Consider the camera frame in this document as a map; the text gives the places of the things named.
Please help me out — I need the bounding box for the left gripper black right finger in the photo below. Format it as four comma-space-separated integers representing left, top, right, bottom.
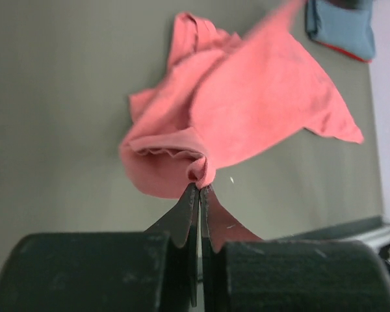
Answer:
200, 187, 390, 311

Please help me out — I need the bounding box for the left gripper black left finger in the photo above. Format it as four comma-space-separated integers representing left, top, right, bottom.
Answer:
0, 184, 198, 311

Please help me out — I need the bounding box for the pink t shirt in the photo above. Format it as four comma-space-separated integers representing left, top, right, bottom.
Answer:
118, 0, 365, 200

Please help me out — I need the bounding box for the folded red t shirt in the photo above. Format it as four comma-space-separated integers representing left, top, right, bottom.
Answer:
320, 42, 372, 64

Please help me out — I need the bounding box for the folded grey-blue t shirt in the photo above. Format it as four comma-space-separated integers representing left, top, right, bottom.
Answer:
305, 1, 376, 59

